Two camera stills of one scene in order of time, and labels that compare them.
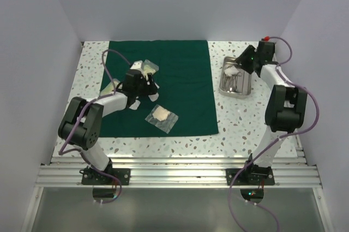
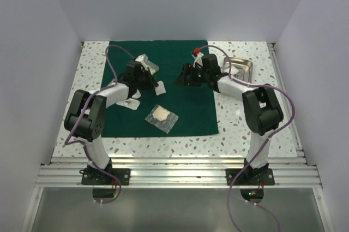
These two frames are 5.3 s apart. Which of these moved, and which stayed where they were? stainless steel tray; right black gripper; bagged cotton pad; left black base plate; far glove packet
Moved: right black gripper
Stayed: bagged cotton pad; stainless steel tray; left black base plate; far glove packet
